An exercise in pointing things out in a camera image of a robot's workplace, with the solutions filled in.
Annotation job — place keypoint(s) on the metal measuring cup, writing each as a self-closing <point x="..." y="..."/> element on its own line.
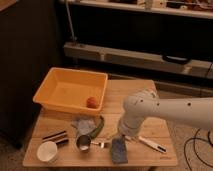
<point x="83" y="143"/>

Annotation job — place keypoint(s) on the dark marker lower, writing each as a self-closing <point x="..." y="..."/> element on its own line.
<point x="62" y="141"/>

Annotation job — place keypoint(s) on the white bowl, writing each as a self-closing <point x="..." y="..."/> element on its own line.
<point x="47" y="152"/>

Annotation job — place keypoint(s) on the dark cabinet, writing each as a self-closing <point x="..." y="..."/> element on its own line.
<point x="29" y="47"/>

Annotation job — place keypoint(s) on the metal fork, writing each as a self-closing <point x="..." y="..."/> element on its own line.
<point x="106" y="143"/>

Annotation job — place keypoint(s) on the gray crumpled cloth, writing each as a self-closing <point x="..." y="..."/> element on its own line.
<point x="83" y="126"/>

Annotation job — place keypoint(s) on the orange plastic tray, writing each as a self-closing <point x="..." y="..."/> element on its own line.
<point x="66" y="90"/>

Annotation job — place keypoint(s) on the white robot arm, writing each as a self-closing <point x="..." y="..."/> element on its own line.
<point x="197" y="112"/>

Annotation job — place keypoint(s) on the gray metal shelf rail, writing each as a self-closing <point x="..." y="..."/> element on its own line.
<point x="137" y="59"/>

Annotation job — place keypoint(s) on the orange ball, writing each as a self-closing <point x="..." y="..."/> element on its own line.
<point x="92" y="102"/>

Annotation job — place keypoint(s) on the black handle on rail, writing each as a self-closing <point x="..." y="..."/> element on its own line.
<point x="180" y="61"/>

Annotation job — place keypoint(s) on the white handled brush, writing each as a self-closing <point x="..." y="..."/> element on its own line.
<point x="148" y="142"/>

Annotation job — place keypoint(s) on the blue gray sponge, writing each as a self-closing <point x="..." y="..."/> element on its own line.
<point x="118" y="151"/>

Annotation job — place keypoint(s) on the wooden table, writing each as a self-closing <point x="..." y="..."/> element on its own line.
<point x="139" y="155"/>

